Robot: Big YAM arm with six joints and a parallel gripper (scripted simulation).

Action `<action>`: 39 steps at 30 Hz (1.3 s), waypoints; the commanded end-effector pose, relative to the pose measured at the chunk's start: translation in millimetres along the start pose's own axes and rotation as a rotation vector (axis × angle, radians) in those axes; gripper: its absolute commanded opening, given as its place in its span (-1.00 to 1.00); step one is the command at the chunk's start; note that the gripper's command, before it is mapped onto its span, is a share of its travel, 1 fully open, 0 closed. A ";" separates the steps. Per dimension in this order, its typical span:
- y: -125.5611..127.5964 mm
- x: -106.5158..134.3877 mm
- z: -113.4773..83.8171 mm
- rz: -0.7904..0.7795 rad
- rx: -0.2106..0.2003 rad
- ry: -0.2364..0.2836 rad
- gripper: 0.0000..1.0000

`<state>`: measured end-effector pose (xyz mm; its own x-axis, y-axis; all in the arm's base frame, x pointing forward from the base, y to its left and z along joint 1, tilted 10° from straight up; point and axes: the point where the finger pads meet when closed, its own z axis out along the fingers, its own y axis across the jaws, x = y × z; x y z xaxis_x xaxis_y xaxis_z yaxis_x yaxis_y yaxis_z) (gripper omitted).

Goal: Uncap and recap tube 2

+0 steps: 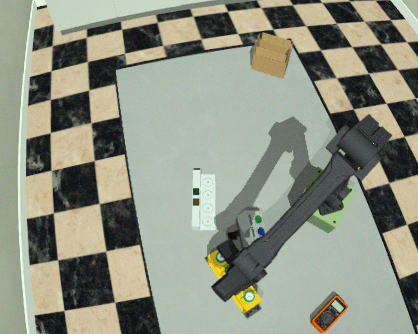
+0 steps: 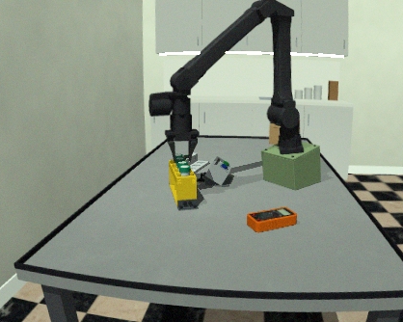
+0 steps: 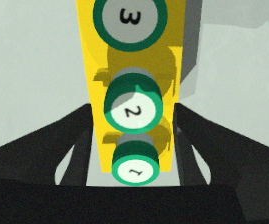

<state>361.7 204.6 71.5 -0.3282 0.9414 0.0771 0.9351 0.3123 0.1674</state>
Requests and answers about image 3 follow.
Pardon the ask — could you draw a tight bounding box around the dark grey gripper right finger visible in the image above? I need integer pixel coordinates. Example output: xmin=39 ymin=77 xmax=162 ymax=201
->
xmin=172 ymin=102 xmax=269 ymax=221

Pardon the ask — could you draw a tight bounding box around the yellow tube rack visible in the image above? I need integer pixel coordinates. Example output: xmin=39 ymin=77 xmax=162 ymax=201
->
xmin=76 ymin=0 xmax=186 ymax=172

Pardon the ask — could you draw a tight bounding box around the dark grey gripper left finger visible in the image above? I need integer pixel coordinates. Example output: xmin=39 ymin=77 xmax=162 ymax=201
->
xmin=0 ymin=103 xmax=94 ymax=186

